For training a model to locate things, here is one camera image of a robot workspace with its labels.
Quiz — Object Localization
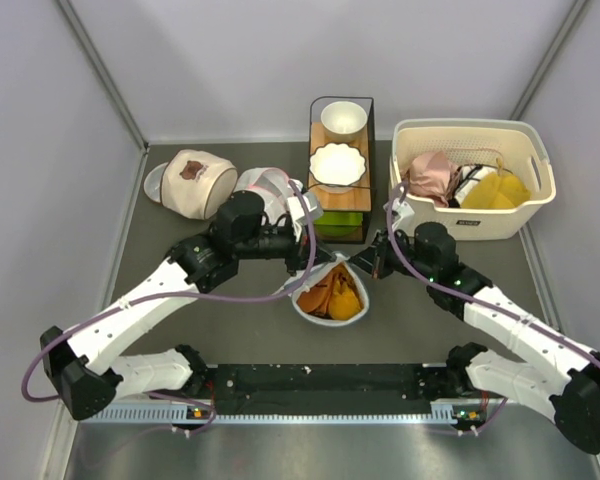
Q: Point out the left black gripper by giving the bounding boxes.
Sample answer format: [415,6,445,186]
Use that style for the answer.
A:
[235,221,336,277]

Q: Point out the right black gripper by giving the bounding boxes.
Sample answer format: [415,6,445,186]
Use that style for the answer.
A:
[349,225,436,283]

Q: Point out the white mesh laundry bag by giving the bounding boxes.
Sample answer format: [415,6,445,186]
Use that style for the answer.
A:
[289,252,370,328]

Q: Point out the yellow orange bra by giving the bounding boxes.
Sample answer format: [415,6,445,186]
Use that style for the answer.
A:
[328,264,363,321]

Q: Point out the black wire wooden rack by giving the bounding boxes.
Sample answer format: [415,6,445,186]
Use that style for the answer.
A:
[307,95,376,244]

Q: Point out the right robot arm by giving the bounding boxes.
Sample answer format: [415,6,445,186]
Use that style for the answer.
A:
[351,222,600,455]

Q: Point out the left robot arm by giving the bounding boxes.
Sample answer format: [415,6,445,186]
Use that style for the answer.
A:
[40,190,335,421]

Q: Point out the pink-trimmed mesh laundry bag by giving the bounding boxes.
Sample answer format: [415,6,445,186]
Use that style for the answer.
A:
[234,167,294,213]

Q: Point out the cream plastic laundry basket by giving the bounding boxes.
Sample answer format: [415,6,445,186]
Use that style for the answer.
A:
[389,118,556,241]

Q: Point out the white scalloped plate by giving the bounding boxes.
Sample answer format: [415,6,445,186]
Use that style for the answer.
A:
[309,143,367,189]

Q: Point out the pink garment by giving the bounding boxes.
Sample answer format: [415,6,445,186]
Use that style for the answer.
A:
[406,151,460,208]

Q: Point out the black white striped garment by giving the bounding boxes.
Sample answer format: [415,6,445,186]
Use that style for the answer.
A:
[448,164,497,208]

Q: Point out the white round bowl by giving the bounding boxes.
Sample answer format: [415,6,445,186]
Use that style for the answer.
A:
[320,100,368,142]

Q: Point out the beige bear cap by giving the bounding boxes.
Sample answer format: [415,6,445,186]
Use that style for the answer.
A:
[143,149,238,220]

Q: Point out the yellow garment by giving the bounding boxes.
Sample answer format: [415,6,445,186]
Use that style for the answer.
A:
[460,172,531,210]

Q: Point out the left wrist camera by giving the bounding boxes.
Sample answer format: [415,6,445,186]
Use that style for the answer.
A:
[286,192,323,239]

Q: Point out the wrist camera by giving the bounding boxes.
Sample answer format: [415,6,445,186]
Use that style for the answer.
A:
[384,199,415,234]
[286,192,323,239]

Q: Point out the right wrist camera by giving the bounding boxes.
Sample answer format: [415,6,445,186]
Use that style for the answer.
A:
[384,199,415,234]

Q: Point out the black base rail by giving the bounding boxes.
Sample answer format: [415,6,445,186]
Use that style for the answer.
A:
[204,364,458,400]

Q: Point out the slotted cable duct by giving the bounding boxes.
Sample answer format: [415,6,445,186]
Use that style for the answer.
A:
[84,401,486,427]

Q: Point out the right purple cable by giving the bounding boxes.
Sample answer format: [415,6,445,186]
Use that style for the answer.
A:
[385,180,600,455]

